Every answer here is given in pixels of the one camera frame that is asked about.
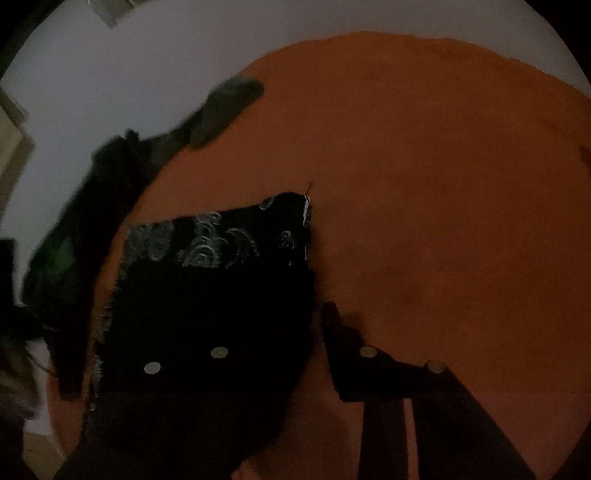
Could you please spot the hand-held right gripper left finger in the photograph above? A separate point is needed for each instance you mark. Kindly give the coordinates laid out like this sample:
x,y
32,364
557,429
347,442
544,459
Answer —
x,y
194,364

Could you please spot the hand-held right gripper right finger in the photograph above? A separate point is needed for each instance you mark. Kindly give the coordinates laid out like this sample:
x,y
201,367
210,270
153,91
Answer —
x,y
333,332

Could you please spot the black paisley print garment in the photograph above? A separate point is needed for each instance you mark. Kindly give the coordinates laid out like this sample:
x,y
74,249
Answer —
x,y
221,286

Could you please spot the dark grey clothes pile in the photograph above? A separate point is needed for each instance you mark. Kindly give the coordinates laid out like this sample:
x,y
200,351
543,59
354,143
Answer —
x,y
83,230

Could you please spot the person's left hand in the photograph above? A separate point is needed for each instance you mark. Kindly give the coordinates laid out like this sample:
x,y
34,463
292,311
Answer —
x,y
14,383

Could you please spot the orange blanket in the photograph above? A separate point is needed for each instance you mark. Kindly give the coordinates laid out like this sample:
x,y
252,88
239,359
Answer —
x,y
438,184

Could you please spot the grey-green cloth piece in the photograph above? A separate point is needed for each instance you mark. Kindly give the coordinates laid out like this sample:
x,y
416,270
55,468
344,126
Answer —
x,y
226,106

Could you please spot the barred window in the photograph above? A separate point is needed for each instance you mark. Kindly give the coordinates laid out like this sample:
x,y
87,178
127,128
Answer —
x,y
113,9

